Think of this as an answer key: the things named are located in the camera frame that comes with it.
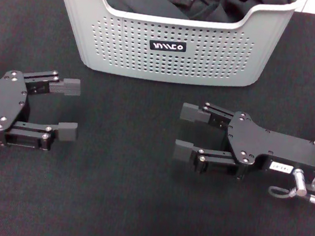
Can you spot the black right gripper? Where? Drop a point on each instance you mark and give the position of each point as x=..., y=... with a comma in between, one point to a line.
x=272, y=146

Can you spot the black cloth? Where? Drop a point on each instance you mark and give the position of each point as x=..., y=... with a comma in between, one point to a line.
x=137, y=3

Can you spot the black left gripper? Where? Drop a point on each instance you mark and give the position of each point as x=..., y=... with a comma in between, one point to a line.
x=1, y=99

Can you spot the grey perforated plastic storage basket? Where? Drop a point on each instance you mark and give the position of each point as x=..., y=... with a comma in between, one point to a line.
x=125, y=48

